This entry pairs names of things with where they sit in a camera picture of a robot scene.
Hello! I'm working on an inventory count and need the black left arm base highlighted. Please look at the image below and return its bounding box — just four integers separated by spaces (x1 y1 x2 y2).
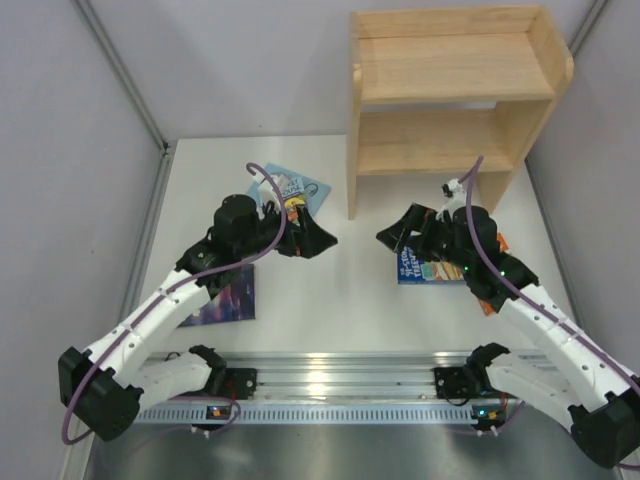
216 368 258 401

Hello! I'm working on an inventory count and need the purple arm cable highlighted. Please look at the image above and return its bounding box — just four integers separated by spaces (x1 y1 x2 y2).
459 155 640 471
60 162 288 446

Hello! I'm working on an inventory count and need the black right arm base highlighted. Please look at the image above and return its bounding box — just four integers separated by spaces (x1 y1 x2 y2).
433 366 479 407

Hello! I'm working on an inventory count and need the purple galaxy cover book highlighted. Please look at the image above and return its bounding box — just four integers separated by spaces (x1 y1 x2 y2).
179 265 256 328

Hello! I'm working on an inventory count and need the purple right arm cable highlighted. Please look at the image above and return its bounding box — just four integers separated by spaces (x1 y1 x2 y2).
459 155 640 471

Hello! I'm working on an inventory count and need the orange 78-storey treehouse book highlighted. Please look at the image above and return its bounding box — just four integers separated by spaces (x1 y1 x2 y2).
477 233 511 317

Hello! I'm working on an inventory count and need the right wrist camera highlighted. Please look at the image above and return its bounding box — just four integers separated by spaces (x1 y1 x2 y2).
436 178 467 221

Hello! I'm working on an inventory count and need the blue 91-storey treehouse book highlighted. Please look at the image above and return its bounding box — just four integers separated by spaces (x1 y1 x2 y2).
397 247 464 285

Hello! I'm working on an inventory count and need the light blue 143-storey treehouse book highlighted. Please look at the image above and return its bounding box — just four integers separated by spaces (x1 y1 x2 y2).
273 173 307 223

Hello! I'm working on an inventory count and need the wooden two-tier shelf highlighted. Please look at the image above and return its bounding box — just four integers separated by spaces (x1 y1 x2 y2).
346 5 574 213

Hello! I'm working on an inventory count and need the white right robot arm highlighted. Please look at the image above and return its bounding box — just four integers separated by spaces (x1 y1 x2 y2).
376 204 639 468

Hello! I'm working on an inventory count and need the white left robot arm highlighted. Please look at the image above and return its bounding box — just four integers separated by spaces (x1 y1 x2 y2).
58 194 338 441

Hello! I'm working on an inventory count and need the aluminium mounting rail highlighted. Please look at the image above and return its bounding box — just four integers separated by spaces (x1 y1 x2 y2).
136 352 519 425

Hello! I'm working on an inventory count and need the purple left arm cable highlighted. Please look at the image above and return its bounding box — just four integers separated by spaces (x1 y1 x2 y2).
60 162 288 446

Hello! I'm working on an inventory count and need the light blue thin booklet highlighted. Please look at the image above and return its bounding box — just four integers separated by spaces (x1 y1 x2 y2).
264 163 331 216

